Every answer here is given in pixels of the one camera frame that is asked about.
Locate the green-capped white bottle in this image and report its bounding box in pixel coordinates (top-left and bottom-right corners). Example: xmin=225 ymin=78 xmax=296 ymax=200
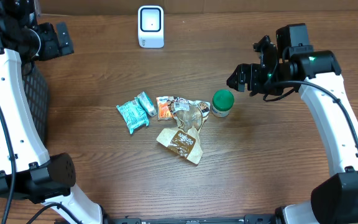
xmin=211 ymin=90 xmax=234 ymax=118

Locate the dried mushroom plastic bag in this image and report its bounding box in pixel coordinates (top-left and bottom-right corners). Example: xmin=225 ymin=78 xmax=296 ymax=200
xmin=157 ymin=96 xmax=210 ymax=165

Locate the small orange snack packet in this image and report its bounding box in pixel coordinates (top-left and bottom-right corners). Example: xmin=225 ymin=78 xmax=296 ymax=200
xmin=156 ymin=96 xmax=174 ymax=120

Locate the teal tissue packet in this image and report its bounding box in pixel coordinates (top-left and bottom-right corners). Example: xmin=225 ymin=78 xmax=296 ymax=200
xmin=137 ymin=91 xmax=157 ymax=117

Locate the teal wet wipes pack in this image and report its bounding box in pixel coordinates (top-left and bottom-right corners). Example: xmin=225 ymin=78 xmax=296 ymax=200
xmin=116 ymin=98 xmax=149 ymax=134

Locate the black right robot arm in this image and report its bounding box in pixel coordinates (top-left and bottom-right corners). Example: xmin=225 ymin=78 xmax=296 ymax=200
xmin=227 ymin=36 xmax=358 ymax=223

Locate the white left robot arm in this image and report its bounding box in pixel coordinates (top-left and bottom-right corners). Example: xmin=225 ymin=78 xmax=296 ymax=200
xmin=0 ymin=1 xmax=109 ymax=223

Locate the white barcode scanner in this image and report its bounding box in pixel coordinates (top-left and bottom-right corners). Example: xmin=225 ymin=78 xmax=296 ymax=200
xmin=137 ymin=5 xmax=165 ymax=49

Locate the grey plastic mesh basket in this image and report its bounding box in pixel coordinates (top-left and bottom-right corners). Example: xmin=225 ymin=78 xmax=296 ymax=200
xmin=22 ymin=62 xmax=50 ymax=144

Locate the black cable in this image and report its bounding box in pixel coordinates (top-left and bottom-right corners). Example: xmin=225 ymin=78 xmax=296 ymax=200
xmin=262 ymin=80 xmax=358 ymax=187

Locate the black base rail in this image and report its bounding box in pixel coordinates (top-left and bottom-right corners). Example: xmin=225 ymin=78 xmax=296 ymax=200
xmin=103 ymin=214 xmax=282 ymax=224

